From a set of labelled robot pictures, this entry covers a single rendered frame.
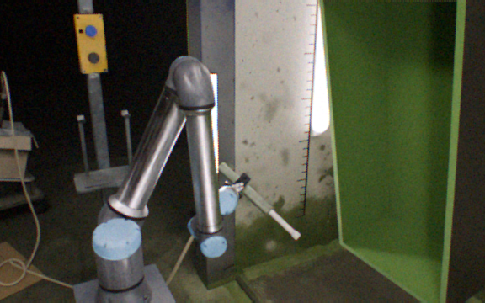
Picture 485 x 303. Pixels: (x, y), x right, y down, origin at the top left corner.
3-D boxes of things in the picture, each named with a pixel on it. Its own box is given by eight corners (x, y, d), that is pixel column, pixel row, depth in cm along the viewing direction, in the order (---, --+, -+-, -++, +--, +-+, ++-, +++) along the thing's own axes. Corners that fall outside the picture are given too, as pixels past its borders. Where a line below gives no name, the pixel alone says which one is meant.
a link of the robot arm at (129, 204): (88, 251, 140) (178, 50, 125) (92, 226, 155) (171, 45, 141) (130, 263, 145) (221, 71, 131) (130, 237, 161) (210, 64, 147)
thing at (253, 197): (190, 195, 186) (224, 159, 184) (193, 194, 190) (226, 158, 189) (269, 268, 184) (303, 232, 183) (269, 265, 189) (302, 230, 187)
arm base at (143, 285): (100, 326, 127) (97, 300, 123) (91, 290, 143) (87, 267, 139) (159, 307, 135) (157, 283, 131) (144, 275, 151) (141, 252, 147)
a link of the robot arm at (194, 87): (215, 62, 118) (231, 257, 143) (207, 57, 130) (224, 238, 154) (176, 66, 116) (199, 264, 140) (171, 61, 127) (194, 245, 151)
